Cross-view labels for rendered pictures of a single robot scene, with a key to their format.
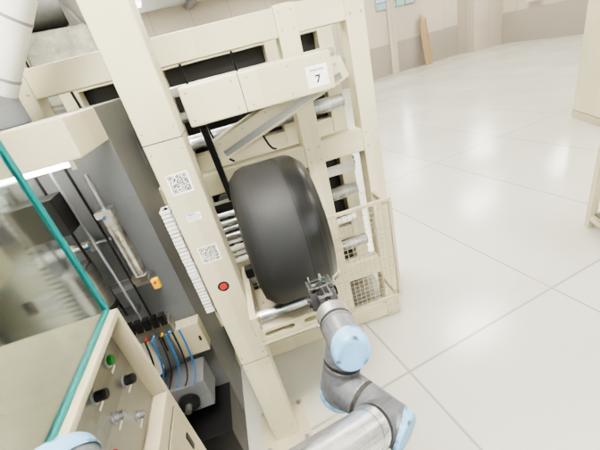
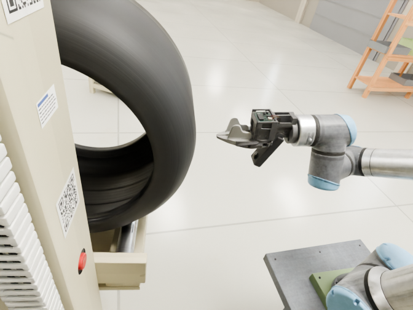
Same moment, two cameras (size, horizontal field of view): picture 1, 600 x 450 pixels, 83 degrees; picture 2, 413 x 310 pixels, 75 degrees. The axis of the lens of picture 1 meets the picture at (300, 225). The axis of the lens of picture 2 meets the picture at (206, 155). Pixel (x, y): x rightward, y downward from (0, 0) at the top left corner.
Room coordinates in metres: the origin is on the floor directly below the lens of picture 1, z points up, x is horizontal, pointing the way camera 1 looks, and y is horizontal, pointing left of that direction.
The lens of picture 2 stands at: (0.97, 0.62, 1.55)
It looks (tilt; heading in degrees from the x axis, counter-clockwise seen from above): 37 degrees down; 265
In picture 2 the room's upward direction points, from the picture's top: 12 degrees clockwise
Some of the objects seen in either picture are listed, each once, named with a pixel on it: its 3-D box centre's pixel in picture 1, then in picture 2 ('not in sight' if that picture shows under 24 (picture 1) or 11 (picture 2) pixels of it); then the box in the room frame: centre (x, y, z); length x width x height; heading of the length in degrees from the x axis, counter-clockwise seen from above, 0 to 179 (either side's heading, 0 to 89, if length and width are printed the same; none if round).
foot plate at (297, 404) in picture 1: (285, 425); not in sight; (1.19, 0.37, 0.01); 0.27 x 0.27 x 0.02; 7
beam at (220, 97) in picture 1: (256, 87); not in sight; (1.55, 0.03, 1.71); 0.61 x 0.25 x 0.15; 97
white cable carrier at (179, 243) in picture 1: (190, 262); (21, 267); (1.15, 0.45, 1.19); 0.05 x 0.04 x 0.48; 7
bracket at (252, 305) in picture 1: (251, 297); (61, 267); (1.22, 0.29, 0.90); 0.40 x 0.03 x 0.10; 7
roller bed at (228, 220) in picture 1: (227, 235); not in sight; (1.59, 0.38, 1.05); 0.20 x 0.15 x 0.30; 97
